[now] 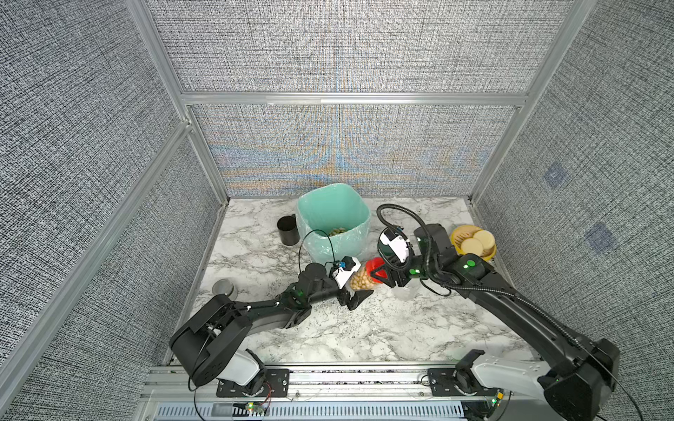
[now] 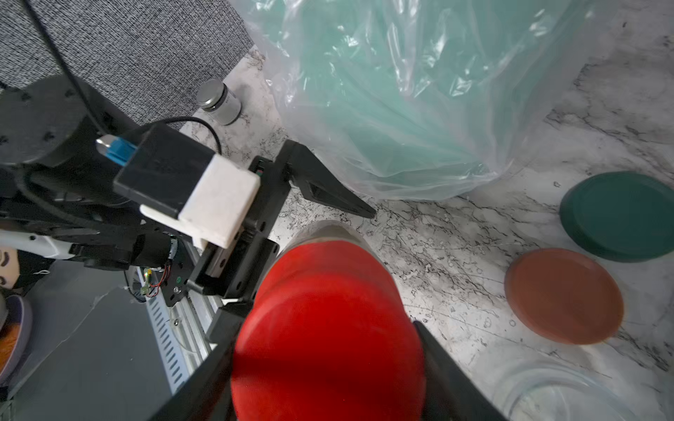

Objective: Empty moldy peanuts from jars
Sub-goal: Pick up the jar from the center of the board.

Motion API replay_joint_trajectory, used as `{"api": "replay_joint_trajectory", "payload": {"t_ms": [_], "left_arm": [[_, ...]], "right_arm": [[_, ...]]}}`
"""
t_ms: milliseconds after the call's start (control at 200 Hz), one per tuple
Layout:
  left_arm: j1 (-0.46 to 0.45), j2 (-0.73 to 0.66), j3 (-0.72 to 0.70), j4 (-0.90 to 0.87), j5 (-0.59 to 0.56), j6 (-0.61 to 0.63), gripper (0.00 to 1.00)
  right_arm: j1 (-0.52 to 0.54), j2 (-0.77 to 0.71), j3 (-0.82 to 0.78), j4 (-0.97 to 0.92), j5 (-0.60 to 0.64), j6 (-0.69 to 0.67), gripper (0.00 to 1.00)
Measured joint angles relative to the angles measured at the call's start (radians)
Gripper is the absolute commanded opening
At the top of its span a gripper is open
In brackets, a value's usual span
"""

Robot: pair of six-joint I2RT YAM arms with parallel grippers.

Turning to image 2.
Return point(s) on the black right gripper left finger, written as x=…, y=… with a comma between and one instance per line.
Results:
x=207, y=394

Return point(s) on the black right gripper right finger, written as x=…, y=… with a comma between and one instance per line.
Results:
x=450, y=394

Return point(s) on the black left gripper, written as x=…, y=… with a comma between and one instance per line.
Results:
x=235, y=272

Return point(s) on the green lid peanut jar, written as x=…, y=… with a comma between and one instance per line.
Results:
x=548, y=391

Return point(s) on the red lid peanut jar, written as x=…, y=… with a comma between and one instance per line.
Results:
x=328, y=337

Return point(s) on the orange jar lid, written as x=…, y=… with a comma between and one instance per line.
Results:
x=564, y=296

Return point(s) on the green jar lid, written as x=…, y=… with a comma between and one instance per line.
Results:
x=620, y=216

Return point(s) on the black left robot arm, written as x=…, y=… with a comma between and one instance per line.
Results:
x=79, y=176

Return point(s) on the green trash bin with liner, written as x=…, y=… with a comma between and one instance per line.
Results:
x=420, y=100

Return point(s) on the small silver lid jar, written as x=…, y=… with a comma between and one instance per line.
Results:
x=219, y=102

